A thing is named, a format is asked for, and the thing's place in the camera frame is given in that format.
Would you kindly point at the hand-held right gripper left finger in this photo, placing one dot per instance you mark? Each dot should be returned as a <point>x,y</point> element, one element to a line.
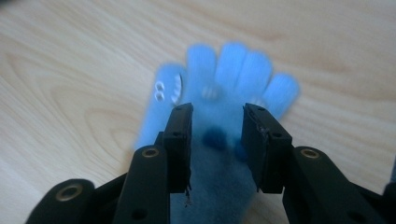
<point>178,146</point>

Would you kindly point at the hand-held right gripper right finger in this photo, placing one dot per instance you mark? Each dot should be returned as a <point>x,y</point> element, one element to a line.
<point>264,149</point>

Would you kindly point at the blue and grey knit glove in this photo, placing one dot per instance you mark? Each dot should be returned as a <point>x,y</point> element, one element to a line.
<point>230,77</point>

